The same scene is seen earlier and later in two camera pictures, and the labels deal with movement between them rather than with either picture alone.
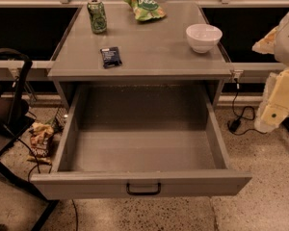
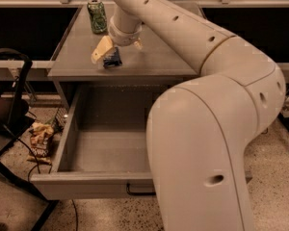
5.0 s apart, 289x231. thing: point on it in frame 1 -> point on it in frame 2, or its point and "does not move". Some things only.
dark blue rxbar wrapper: [110, 57] does not move
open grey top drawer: [138, 141] does not move
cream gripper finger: [266, 45] -> [138, 43]
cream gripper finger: [284, 98] -> [105, 44]
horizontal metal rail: [19, 64] does not move
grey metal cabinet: [151, 50] does not move
